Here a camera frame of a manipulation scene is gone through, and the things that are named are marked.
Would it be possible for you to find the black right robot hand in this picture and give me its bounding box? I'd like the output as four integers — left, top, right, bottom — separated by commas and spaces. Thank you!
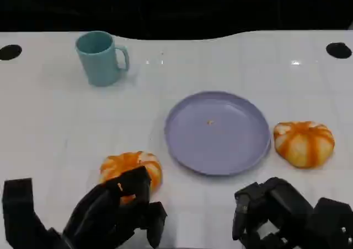
231, 176, 353, 249

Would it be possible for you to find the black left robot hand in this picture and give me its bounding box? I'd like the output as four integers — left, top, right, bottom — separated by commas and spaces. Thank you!
2, 165, 168, 249

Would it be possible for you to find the orange and white bread roll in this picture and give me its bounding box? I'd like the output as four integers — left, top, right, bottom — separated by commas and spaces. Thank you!
273, 121, 335, 169
99, 150, 163, 204

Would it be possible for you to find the lilac plate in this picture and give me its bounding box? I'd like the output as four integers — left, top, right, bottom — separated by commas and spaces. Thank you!
164, 90, 272, 177

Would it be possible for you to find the pale green mug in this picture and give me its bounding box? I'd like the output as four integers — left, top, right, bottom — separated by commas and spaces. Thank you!
74, 30, 130, 87

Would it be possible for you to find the black table grommet hole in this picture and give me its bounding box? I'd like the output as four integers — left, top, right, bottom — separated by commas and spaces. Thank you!
0, 44, 23, 61
325, 42, 353, 59

